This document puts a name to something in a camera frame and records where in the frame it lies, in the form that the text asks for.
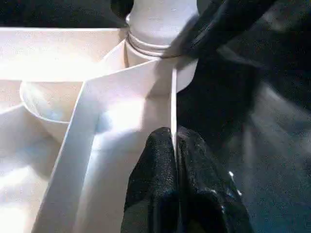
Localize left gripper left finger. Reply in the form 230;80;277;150
121;127;182;233

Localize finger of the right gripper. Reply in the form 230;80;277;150
170;0;276;59

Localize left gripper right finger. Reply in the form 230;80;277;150
176;126;255;233

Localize white plastic table leg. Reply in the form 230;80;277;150
125;0;198;58

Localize white plastic table top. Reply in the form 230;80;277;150
0;26;198;233

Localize black work mat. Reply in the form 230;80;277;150
0;0;311;233

